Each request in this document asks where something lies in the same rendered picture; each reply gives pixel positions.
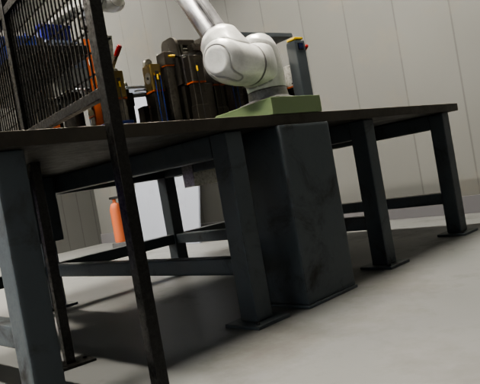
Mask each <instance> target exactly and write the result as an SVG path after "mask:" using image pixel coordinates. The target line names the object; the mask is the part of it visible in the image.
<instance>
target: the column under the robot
mask: <svg viewBox="0 0 480 384"><path fill-rule="evenodd" d="M242 142H243V146H244V151H245V160H246V164H247V169H248V177H249V181H250V186H251V195H252V199H253V204H254V212H255V216H256V221H257V226H258V234H259V239H260V243H261V251H262V256H263V261H264V269H265V273H266V278H267V286H268V291H269V296H270V304H271V307H278V308H295V309H311V308H314V307H316V306H318V305H320V304H322V303H324V302H327V301H328V300H330V299H333V298H335V297H337V296H340V295H341V294H343V293H346V292H348V291H350V290H352V289H354V288H356V287H357V284H355V279H354V272H353V267H352V262H351V257H350V249H349V244H348V240H347V231H346V226H345V221H344V213H343V209H342V204H341V195H340V191H339V186H338V178H337V173H336V168H335V163H334V155H333V150H332V146H331V137H330V133H329V128H328V121H322V122H312V123H294V124H285V125H277V126H272V127H268V128H265V129H262V130H256V131H253V132H250V133H245V134H242Z"/></svg>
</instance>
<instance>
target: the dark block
mask: <svg viewBox="0 0 480 384"><path fill-rule="evenodd" d="M168 55H173V52H162V53H159V54H158V55H157V56H156V60H157V64H160V67H161V72H162V80H163V85H164V89H165V91H163V92H164V96H165V105H166V109H167V114H168V121H173V120H183V116H182V111H181V103H180V98H179V94H178V86H177V81H176V77H175V72H174V57H168Z"/></svg>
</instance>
